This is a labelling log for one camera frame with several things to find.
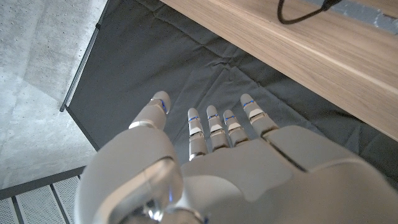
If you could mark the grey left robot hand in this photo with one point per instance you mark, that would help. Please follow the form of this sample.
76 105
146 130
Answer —
248 186

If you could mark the black backdrop curtain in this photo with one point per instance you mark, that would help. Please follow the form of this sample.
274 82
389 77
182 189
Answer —
140 62

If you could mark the grey tape outline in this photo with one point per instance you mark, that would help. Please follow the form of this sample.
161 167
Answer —
363 14

